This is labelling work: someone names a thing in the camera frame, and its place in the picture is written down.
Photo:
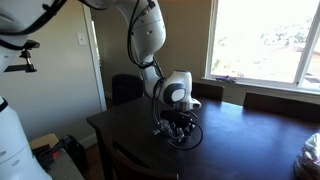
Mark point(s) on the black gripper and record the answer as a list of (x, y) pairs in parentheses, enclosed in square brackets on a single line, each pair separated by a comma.
[(178, 125)]

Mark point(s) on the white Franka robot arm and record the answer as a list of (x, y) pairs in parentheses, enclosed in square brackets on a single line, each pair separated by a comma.
[(146, 30)]

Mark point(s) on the dark wooden chair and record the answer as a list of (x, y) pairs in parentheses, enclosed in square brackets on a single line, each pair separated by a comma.
[(283, 106), (133, 168), (210, 91)]

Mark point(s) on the black office chair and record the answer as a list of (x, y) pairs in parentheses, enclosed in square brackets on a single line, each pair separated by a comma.
[(128, 89)]

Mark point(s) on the purple object on sill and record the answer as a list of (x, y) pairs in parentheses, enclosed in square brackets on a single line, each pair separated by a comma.
[(226, 79)]

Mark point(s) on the black tool with red button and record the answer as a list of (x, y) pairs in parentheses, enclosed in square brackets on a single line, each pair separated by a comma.
[(71, 150)]

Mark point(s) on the grey perforated platform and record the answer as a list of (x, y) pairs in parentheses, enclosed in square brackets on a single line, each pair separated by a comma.
[(63, 168)]

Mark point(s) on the white framed window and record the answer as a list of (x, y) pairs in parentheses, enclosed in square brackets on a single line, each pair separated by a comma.
[(266, 43)]

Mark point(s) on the clear plastic food bag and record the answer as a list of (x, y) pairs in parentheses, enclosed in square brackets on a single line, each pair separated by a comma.
[(310, 156)]

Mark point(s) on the cream coloured box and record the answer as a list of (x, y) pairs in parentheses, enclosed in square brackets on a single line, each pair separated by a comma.
[(41, 140)]

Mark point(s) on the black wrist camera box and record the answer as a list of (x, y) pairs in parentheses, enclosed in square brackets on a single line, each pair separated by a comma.
[(178, 115)]

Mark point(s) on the white door frame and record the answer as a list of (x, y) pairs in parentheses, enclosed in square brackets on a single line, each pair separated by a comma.
[(96, 73)]

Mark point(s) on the white light switch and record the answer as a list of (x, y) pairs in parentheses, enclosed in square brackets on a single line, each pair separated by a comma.
[(81, 39)]

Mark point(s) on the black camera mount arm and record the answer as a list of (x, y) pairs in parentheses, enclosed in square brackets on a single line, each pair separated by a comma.
[(26, 65)]

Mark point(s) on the black external camera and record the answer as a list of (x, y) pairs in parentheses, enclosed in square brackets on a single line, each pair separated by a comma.
[(32, 44)]

